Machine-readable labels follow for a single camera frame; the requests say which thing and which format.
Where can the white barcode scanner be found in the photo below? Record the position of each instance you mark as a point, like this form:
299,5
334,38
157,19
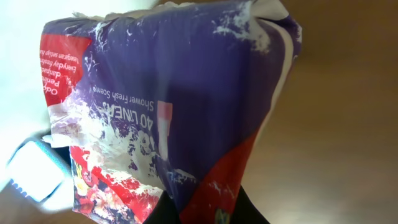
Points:
42,175

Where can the purple snack packet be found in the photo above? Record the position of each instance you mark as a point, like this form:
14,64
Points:
170,99

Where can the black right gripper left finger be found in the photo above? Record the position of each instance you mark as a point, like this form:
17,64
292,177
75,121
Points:
165,212

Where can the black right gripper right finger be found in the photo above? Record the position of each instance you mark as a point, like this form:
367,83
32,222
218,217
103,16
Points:
245,212

